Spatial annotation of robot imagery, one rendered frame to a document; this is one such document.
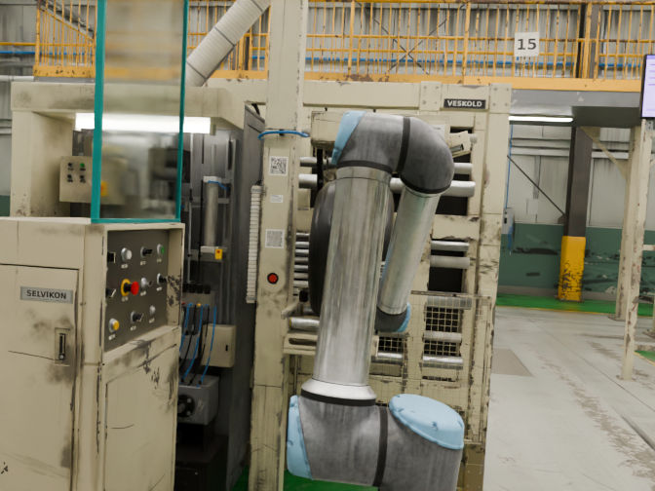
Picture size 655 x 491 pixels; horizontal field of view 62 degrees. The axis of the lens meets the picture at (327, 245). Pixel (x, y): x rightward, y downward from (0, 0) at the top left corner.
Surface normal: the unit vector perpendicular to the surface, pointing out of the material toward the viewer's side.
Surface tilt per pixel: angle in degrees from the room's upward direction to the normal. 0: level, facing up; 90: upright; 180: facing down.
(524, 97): 90
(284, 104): 90
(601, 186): 90
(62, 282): 90
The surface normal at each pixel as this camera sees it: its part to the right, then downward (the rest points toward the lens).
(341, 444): 0.06, -0.17
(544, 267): -0.12, 0.04
